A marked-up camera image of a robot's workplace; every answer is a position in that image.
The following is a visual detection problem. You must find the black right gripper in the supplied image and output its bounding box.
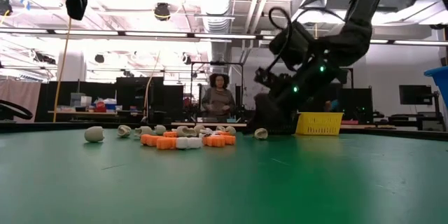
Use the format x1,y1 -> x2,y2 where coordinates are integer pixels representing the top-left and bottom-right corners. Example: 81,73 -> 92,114
244,66 -> 316,135

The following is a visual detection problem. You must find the blue plastic basket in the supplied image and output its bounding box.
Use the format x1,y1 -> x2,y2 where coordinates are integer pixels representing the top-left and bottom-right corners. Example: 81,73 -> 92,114
423,65 -> 448,110

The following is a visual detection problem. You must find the yellow plastic basket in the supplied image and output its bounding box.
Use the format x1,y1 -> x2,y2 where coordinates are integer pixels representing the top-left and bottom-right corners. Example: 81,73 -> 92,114
295,111 -> 344,137

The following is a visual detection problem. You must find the person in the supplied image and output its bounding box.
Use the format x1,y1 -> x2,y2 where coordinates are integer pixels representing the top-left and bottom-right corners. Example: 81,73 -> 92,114
323,99 -> 341,113
201,73 -> 237,124

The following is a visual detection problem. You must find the long ceiling light strip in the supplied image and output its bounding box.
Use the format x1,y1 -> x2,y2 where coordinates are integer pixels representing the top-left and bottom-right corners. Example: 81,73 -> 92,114
0,27 -> 448,47

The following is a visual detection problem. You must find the large black monitor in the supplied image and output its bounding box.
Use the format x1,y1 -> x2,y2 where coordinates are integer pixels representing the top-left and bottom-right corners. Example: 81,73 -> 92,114
339,87 -> 375,124

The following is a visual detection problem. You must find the green table mat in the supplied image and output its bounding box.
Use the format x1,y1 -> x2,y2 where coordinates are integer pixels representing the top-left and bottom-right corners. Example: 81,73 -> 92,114
0,127 -> 448,224

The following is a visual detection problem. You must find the wooden workbench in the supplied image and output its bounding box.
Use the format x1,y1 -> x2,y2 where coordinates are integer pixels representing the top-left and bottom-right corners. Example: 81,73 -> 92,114
47,110 -> 145,119

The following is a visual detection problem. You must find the pink curtain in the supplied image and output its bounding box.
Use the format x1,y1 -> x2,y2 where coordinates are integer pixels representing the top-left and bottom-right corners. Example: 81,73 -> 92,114
0,78 -> 42,124

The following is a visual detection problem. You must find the small black monitor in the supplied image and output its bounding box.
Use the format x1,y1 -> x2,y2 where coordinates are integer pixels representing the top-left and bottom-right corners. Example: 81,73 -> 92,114
398,84 -> 434,106

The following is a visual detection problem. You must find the black ceiling dome camera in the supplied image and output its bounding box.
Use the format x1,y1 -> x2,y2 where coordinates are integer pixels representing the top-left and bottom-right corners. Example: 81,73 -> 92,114
153,2 -> 172,22

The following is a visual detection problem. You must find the black metal gantry frame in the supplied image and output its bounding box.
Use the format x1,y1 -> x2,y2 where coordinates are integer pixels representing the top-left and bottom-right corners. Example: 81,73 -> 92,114
190,61 -> 245,123

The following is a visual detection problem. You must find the thick yellow cable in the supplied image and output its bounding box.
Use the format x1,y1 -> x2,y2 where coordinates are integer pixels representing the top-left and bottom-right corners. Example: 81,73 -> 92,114
52,17 -> 74,123

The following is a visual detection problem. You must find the thin yellow cable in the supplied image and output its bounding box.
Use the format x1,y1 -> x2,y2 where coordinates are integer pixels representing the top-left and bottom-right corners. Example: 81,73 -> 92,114
143,50 -> 162,119

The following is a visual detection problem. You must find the black partition wall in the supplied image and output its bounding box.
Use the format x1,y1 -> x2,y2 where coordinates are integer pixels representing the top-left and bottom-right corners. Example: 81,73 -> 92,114
38,76 -> 186,124

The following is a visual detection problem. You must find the black curved hose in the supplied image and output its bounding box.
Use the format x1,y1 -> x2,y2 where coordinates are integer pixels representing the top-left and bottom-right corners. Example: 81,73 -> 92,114
0,99 -> 34,121

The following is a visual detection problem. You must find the rectangular metal air duct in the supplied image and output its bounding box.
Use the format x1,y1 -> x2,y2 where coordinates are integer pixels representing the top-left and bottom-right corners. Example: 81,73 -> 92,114
370,0 -> 448,26

